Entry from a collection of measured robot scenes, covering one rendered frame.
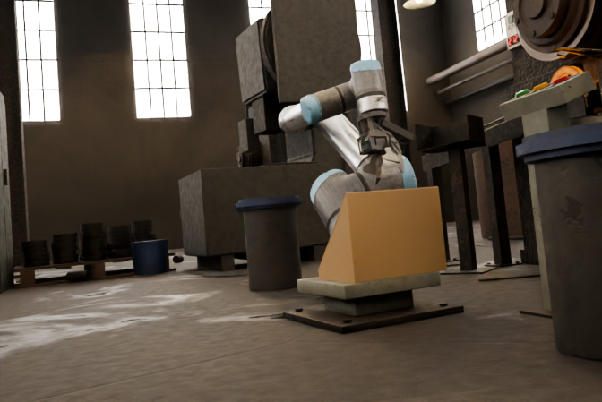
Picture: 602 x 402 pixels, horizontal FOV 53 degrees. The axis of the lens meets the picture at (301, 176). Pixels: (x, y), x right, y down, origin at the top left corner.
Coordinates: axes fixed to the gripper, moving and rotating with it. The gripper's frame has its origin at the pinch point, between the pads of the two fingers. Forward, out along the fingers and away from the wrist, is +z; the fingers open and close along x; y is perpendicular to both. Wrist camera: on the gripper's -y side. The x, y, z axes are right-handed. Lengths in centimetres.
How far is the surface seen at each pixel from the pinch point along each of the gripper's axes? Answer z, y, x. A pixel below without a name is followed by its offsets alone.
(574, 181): 16, 5, 67
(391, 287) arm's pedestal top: 30.8, 6.0, -0.7
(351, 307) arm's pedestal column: 34.7, 14.6, -9.4
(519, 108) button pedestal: -11.7, -26.0, 28.5
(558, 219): 23, 6, 62
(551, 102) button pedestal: -9.2, -25.1, 40.2
